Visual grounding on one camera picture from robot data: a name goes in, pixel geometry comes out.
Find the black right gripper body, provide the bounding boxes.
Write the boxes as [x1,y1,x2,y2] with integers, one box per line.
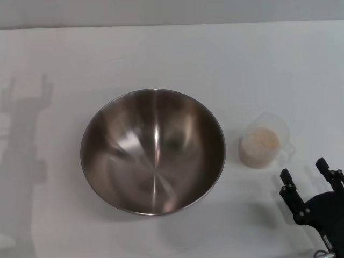
[305,188,344,258]

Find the white rice grains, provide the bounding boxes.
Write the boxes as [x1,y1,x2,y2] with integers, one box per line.
[240,128,282,169]

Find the clear plastic measuring cup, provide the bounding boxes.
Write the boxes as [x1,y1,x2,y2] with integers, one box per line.
[239,112,297,169]

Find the stainless steel mixing bowl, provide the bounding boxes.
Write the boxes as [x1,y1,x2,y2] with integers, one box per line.
[80,88,226,217]

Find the thin gripper cable with plug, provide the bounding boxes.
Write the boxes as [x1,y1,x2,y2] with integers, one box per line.
[312,249,337,258]

